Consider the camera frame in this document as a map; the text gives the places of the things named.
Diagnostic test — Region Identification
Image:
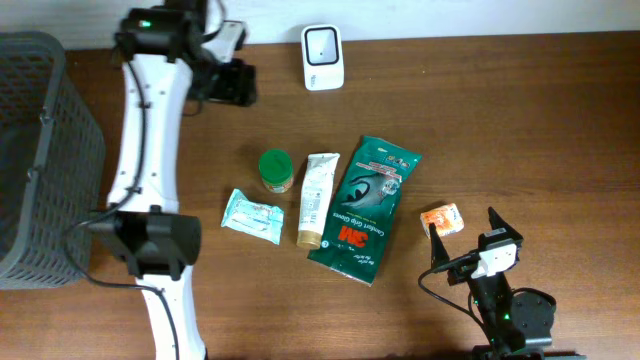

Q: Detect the green lid jar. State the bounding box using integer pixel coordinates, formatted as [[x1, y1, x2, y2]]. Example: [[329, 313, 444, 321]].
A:
[[259, 149, 294, 194]]

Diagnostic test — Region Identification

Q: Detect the cream lotion tube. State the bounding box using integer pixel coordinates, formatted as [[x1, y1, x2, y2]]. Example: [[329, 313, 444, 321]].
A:
[[297, 153, 340, 250]]

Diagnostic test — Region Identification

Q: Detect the dark grey plastic basket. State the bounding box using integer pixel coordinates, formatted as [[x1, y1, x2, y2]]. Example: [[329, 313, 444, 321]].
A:
[[1, 32, 106, 290]]

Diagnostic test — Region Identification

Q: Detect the orange tissue pack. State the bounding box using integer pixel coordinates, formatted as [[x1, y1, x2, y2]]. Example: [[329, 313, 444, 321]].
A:
[[420, 203, 464, 237]]

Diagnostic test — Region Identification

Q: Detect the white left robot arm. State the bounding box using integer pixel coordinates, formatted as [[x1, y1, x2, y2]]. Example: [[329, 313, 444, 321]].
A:
[[89, 1, 257, 359]]

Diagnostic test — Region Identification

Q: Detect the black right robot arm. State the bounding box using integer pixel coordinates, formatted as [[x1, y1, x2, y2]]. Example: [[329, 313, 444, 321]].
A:
[[418, 208, 583, 360]]

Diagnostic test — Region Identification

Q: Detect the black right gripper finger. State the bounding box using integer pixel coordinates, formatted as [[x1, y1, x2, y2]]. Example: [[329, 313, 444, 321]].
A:
[[428, 223, 450, 269], [488, 207, 518, 235]]

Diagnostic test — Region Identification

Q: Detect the white barcode scanner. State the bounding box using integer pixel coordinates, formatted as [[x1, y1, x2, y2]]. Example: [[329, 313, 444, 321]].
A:
[[300, 24, 345, 91]]

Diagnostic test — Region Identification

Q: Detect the green 3M gloves package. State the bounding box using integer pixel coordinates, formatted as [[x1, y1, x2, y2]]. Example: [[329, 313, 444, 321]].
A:
[[308, 136, 422, 286]]

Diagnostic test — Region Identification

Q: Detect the light blue wipes pack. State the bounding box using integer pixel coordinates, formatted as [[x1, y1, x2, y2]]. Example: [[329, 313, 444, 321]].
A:
[[221, 189, 284, 245]]

